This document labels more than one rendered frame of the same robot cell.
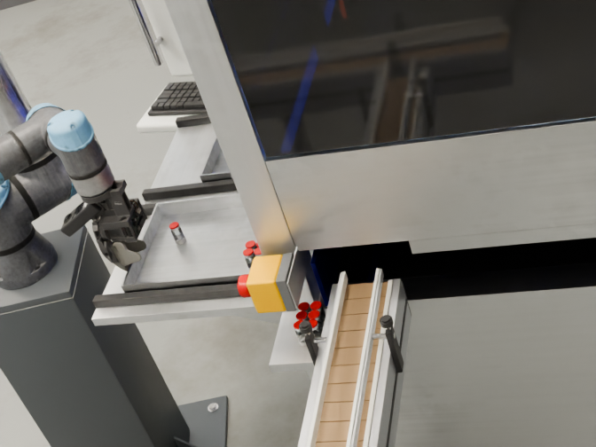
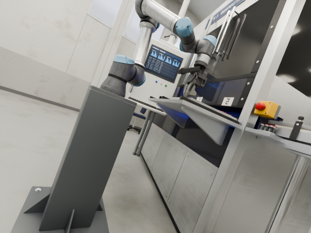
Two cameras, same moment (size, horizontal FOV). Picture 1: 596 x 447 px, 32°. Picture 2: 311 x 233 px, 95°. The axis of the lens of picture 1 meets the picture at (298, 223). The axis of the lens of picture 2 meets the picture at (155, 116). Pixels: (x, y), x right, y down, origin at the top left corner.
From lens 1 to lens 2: 1.98 m
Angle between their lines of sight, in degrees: 51
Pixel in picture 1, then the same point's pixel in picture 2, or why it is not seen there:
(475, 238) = not seen: hidden behind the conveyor
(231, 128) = (276, 59)
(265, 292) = (274, 107)
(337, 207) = (278, 100)
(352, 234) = not seen: hidden behind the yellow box
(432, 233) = (288, 119)
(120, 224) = (204, 77)
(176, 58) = (131, 95)
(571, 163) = not seen: outside the picture
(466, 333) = (275, 156)
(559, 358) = (285, 173)
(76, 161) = (211, 49)
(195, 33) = (288, 30)
